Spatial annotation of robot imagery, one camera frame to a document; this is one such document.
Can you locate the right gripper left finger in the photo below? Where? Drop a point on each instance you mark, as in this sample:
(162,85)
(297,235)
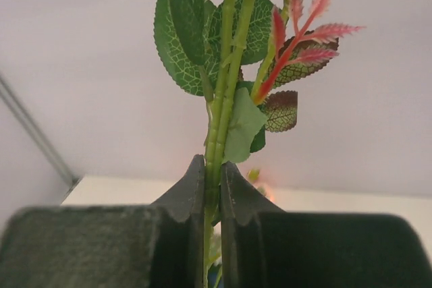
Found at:
(154,245)

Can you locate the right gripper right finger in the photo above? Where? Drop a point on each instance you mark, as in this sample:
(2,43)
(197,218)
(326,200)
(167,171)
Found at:
(265,246)

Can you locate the pink rose stem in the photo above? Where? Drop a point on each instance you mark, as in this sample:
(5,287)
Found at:
(234,53)

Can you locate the pink artificial flower bouquet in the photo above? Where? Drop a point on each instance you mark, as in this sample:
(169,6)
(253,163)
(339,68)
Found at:
(253,177)

